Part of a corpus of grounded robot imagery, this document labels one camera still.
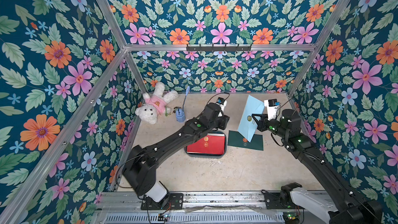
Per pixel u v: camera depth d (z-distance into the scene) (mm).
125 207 720
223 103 711
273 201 730
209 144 886
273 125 641
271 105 641
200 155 869
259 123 717
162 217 717
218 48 932
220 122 709
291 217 716
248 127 766
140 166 447
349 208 384
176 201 736
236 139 930
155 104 1035
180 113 970
